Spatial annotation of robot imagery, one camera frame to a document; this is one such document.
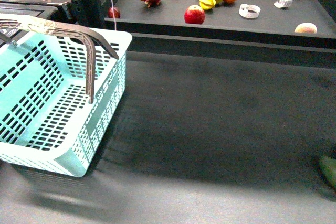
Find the brown basket handle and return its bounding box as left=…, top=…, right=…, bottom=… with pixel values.
left=1, top=16, right=119, bottom=104

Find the light blue plastic shopping basket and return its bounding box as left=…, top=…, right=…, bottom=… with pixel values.
left=1, top=28, right=132, bottom=177

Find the large red apple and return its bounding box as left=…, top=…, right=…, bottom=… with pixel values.
left=184, top=5, right=205, bottom=25

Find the small dark red apple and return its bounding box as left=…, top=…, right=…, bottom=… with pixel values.
left=108, top=6, right=121, bottom=18

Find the white foam net crumpled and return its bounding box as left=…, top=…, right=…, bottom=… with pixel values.
left=274, top=0, right=293, bottom=8

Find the pale peach at shelf edge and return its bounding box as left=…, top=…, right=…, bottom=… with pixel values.
left=295, top=23, right=317, bottom=34

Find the green avocado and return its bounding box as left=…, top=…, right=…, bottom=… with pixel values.
left=319, top=156, right=335, bottom=188

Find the white foam net ring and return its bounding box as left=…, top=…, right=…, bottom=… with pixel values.
left=238, top=3, right=261, bottom=20

